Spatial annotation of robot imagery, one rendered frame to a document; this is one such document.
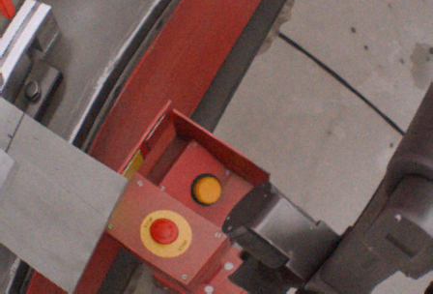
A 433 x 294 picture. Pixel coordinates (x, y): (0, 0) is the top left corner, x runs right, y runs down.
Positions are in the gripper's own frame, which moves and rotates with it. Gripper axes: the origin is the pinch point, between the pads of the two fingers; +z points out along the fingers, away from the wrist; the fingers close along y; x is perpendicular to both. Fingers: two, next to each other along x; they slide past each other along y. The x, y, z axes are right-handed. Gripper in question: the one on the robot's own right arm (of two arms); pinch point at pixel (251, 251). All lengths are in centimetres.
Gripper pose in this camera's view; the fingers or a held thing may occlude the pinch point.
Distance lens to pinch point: 85.2
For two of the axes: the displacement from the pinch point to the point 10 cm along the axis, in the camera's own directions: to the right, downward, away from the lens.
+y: -6.2, 7.5, -2.3
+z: -3.2, 0.3, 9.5
